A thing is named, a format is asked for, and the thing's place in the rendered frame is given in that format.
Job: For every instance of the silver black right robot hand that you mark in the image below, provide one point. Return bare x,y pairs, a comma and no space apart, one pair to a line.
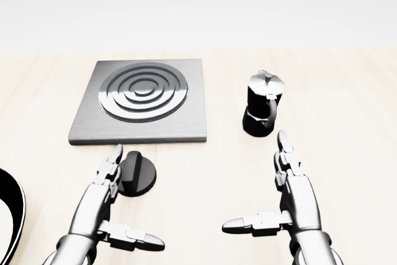
302,200

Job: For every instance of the round black stove knob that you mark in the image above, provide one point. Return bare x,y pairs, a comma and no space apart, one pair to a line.
138,173

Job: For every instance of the black silver moka pot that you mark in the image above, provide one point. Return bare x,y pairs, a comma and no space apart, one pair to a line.
263,103

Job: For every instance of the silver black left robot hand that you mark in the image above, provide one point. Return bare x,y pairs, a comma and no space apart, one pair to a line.
93,203

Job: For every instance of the flat dark stove plate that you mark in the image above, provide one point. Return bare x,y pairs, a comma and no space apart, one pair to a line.
139,102

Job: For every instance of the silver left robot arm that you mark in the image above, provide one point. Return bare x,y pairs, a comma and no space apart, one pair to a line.
72,251

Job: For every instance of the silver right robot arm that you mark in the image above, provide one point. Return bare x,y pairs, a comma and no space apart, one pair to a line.
314,248

